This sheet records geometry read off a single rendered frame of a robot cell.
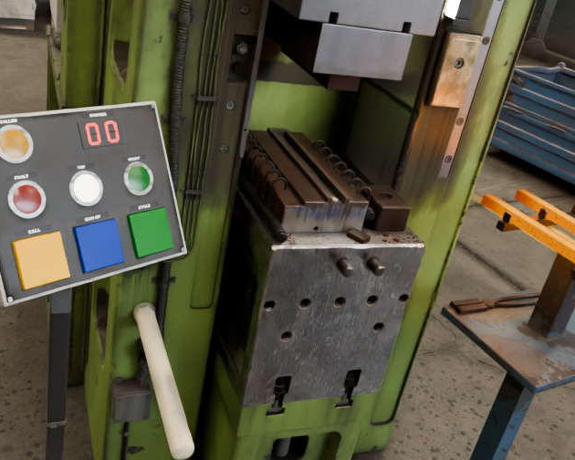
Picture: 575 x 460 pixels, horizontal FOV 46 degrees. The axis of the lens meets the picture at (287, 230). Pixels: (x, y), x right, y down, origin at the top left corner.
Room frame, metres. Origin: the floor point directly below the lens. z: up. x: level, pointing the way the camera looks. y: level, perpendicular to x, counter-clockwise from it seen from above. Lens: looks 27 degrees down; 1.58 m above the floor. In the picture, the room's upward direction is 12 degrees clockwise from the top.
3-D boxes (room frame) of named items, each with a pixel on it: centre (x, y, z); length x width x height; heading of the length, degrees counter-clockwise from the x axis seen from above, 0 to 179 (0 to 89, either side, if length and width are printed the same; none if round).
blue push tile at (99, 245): (0.94, 0.30, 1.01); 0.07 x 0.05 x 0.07; 140
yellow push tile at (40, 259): (0.86, 0.36, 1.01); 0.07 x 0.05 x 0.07; 140
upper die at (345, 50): (1.53, 0.02, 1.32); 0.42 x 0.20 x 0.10; 25
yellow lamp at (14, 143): (0.92, 0.43, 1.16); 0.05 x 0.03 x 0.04; 115
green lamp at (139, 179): (1.05, 0.27, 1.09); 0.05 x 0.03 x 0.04; 115
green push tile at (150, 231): (1.02, 0.23, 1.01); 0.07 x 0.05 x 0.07; 140
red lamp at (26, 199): (0.89, 0.40, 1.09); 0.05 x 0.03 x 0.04; 115
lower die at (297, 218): (1.53, 0.02, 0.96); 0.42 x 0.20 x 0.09; 25
